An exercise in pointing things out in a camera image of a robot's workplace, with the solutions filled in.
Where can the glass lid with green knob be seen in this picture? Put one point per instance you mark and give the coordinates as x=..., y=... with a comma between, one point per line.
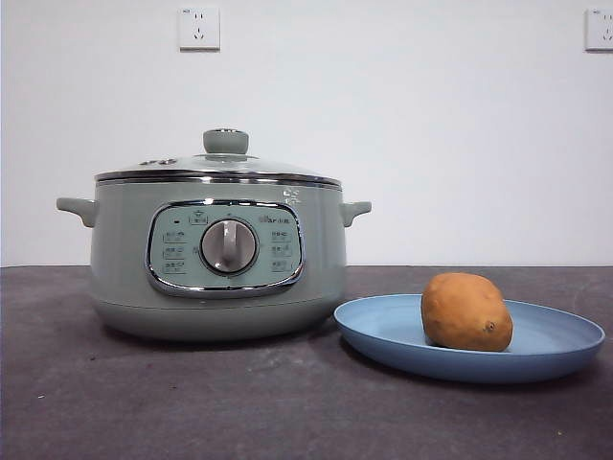
x=268, y=167

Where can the brown potato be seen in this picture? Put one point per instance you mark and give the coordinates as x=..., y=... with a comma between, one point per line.
x=464, y=311

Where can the light blue round plate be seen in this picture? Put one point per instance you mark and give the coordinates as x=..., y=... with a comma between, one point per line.
x=383, y=350

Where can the sage green electric steamer pot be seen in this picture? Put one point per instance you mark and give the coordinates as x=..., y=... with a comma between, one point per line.
x=120, y=268

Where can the white wall socket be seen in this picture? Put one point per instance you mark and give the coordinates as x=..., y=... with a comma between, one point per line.
x=200, y=29
x=601, y=29

